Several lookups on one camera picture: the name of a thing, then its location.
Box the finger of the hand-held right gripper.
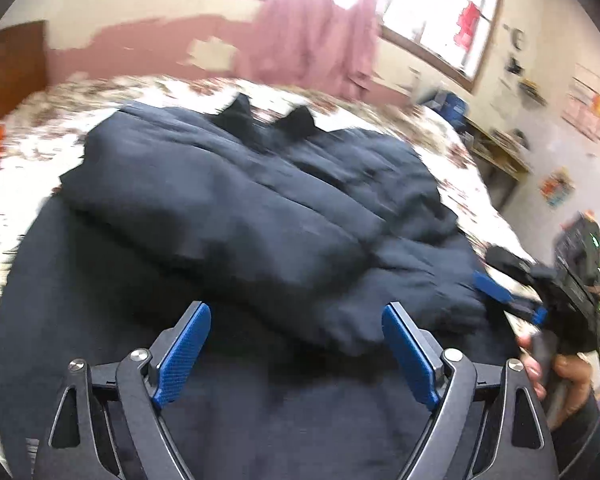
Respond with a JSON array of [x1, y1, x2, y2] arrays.
[[472, 244, 543, 306], [500, 300, 551, 327]]

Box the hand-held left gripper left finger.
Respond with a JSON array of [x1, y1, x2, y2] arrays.
[[32, 301, 213, 480]]

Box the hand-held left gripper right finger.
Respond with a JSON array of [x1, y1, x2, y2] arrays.
[[381, 302, 561, 480]]

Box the black padded jacket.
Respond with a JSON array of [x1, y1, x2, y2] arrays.
[[0, 94, 528, 480]]

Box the person's right forearm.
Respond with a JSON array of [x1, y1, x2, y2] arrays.
[[549, 390, 600, 468]]

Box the person's right hand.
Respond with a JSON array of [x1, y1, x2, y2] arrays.
[[517, 334, 595, 403]]

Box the wooden side desk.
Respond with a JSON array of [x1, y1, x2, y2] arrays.
[[462, 117, 533, 211]]

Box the blue bag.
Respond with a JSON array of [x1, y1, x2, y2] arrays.
[[420, 89, 468, 126]]

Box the floral white bedspread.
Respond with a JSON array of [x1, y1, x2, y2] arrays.
[[0, 74, 536, 466]]

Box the red hanging garment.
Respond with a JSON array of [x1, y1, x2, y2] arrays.
[[455, 2, 483, 51]]

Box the wooden framed window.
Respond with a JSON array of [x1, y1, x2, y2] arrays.
[[207, 0, 511, 93]]

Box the pink curtain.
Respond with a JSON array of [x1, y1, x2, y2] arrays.
[[232, 0, 388, 98]]

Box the brown wooden headboard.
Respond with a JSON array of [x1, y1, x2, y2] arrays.
[[0, 20, 48, 111]]

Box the colourful wall poster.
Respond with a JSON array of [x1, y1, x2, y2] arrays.
[[539, 167, 576, 211]]

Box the white paper wall posters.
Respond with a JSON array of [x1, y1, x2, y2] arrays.
[[562, 62, 600, 141]]

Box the small wall shelf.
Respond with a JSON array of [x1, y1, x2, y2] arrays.
[[517, 77, 548, 108]]

